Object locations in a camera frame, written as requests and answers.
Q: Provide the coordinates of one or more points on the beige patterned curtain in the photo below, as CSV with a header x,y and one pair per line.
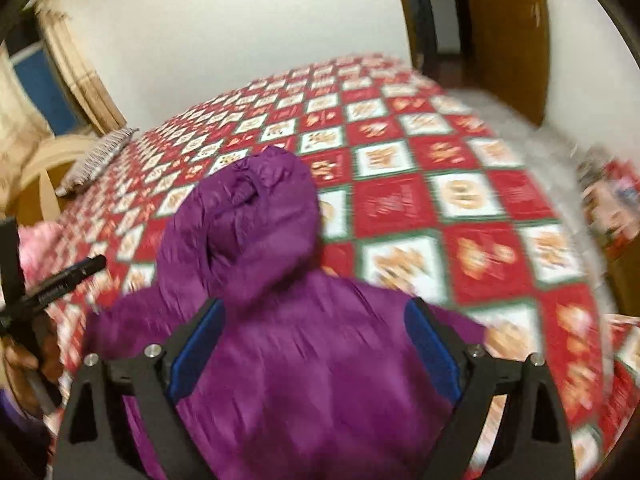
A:
x,y
75,75
15,110

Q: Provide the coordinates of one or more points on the striped pillow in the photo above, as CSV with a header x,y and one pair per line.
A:
x,y
95,160

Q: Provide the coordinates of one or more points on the brown wooden door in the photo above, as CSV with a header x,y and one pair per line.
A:
x,y
500,35

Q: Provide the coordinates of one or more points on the pink blanket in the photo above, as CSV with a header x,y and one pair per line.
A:
x,y
37,250

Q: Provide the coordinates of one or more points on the bed with red patterned sheet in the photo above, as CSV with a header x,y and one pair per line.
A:
x,y
450,260

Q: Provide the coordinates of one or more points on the wooden bed headboard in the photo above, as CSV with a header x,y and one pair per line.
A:
x,y
60,144

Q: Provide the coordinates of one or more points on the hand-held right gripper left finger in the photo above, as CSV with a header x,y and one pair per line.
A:
x,y
195,355

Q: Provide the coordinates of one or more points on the window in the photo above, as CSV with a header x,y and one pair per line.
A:
x,y
45,85

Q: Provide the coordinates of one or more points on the person's left hand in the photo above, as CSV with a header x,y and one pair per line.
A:
x,y
45,355

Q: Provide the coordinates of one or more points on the brown wooden door frame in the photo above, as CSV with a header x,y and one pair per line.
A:
x,y
407,10

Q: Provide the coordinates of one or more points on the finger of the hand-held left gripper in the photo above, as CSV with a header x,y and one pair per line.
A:
x,y
65,280

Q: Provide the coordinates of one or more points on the pile of clothes on floor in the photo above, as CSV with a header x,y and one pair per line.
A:
x,y
610,195

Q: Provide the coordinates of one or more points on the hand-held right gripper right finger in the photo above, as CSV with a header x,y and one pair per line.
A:
x,y
432,355

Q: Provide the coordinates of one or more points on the purple puffer jacket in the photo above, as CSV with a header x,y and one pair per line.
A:
x,y
300,360

